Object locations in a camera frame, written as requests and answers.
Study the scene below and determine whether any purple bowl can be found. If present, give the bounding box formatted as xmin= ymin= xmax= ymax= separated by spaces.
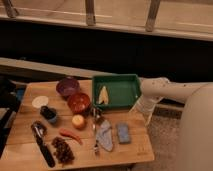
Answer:
xmin=56 ymin=77 xmax=80 ymax=98

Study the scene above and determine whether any red bowl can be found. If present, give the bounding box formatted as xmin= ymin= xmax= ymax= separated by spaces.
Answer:
xmin=67 ymin=92 xmax=91 ymax=114

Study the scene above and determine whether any metal spoon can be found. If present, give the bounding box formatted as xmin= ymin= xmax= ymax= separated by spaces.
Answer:
xmin=92 ymin=107 xmax=101 ymax=155

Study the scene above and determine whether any red chili pepper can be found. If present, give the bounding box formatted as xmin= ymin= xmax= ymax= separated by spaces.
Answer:
xmin=59 ymin=129 xmax=83 ymax=145

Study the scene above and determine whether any black handled peeler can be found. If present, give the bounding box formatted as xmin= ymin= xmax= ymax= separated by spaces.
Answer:
xmin=31 ymin=121 xmax=55 ymax=168

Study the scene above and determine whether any green plastic tray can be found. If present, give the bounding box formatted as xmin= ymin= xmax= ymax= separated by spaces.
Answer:
xmin=92 ymin=74 xmax=141 ymax=110

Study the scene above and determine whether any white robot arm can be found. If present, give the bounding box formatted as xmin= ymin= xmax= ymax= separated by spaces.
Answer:
xmin=132 ymin=77 xmax=213 ymax=171

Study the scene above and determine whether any grey blue cloth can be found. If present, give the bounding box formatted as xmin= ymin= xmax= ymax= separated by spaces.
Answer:
xmin=96 ymin=120 xmax=113 ymax=152

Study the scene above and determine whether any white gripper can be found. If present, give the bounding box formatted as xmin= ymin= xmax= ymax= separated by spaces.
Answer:
xmin=132 ymin=96 xmax=162 ymax=125

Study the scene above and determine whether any blue sponge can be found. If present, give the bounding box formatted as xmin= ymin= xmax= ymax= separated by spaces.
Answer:
xmin=116 ymin=123 xmax=131 ymax=144

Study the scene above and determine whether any white round lid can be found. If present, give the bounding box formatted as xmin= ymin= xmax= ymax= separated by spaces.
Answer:
xmin=32 ymin=96 xmax=49 ymax=108

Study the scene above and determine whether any wooden table board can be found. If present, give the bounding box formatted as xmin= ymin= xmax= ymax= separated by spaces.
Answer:
xmin=0 ymin=82 xmax=154 ymax=171

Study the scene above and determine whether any yellow apple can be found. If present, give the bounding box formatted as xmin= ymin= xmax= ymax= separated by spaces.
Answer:
xmin=72 ymin=115 xmax=86 ymax=129

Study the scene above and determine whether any yellow banana piece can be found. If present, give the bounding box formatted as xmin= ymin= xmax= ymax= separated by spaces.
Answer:
xmin=98 ymin=86 xmax=109 ymax=104

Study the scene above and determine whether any dark grape bunch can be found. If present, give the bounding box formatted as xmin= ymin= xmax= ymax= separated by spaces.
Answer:
xmin=52 ymin=137 xmax=74 ymax=164

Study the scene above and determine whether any blue cup with dark item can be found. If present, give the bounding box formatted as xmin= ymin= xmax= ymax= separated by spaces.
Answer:
xmin=40 ymin=106 xmax=57 ymax=124

